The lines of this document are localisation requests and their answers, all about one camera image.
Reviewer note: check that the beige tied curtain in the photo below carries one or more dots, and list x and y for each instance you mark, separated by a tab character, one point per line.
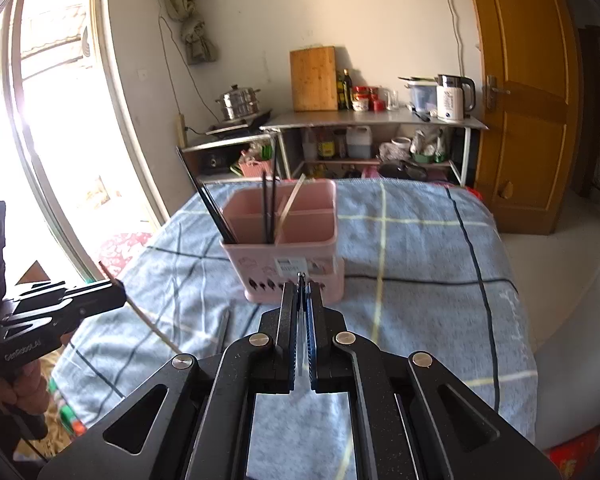
196	35

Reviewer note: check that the pink woven basket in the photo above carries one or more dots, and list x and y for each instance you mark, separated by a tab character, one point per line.
256	169

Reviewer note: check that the metal side shelf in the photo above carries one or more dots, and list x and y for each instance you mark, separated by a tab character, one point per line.
225	144

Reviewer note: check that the induction cooker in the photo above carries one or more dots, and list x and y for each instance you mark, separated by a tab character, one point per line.
237	125

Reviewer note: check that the yellowish sauce bottle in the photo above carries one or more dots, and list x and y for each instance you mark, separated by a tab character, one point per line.
340	91

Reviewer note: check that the crumpled plastic bag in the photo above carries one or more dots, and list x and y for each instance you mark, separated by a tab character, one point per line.
429	145

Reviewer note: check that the person's left hand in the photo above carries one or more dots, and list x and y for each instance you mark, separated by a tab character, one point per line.
30	387

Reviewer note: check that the stainless steamer pot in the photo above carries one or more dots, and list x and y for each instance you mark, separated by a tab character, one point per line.
237	102

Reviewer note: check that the red cup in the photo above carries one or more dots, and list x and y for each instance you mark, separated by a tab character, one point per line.
378	105

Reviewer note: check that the stainless steel table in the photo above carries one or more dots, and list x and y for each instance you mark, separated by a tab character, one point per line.
370	117

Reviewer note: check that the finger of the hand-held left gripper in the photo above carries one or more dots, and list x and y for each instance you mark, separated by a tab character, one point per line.
45	290
100	300

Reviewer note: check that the clear drinking glass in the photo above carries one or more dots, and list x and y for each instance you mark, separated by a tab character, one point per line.
392	101

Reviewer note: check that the red wooden chopstick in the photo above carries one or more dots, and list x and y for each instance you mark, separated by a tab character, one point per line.
152	326

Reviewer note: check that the blue plaid tablecloth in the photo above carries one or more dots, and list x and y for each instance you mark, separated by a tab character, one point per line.
420	270

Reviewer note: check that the beige power strip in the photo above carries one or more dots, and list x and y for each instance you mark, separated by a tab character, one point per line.
182	130

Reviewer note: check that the wooden door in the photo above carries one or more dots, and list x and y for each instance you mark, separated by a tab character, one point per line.
525	85

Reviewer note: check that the grey refrigerator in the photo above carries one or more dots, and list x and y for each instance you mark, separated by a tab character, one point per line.
580	360

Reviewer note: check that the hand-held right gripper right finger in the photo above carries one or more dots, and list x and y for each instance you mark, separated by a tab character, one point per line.
311	332

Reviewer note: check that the white plastic jug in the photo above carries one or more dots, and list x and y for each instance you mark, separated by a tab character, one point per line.
359	144

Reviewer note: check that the dark oil bottle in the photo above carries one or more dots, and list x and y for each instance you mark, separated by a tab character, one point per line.
347	90

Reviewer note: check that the white plastic bottle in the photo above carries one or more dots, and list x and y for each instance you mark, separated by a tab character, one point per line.
309	147

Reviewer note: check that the clear plastic storage container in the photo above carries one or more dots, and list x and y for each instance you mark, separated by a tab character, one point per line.
422	96

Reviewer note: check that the printed plastic bag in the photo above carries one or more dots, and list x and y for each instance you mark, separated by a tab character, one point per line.
70	410

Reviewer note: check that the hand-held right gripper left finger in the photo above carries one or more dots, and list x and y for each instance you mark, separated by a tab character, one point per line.
293	332

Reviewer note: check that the pink utensil holder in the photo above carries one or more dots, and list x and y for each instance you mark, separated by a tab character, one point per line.
252	266

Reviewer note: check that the red plastic bag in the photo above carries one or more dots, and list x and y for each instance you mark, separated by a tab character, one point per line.
585	457

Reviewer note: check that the dark soy sauce bottle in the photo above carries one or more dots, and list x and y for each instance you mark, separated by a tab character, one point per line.
325	147

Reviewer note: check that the bamboo cutting board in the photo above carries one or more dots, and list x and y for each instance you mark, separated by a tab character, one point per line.
313	79

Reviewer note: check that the white electric kettle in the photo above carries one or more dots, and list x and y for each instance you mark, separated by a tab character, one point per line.
451	100

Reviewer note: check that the red patterned rug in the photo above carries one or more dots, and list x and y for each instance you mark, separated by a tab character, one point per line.
125	252

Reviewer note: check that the black cooker appliance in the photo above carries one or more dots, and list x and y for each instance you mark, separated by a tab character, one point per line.
215	164

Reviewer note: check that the window frame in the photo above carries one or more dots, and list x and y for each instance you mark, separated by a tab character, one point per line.
115	110

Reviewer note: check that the white ceramic bowl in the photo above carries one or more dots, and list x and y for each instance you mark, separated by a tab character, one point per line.
401	146

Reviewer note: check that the black chopstick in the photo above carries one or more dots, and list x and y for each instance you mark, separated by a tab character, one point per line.
274	200
205	195
266	205

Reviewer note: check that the metal chopstick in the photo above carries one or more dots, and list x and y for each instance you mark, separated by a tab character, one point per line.
301	280
223	331

